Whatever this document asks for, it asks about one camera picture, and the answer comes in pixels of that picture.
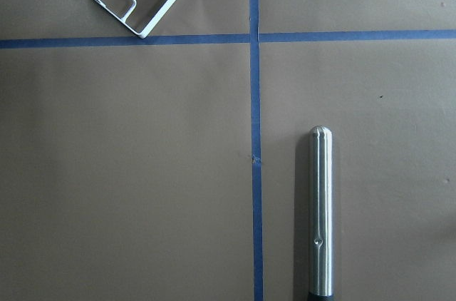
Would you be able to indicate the steel muddler with black tip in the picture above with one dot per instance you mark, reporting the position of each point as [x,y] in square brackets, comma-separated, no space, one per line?
[321,251]

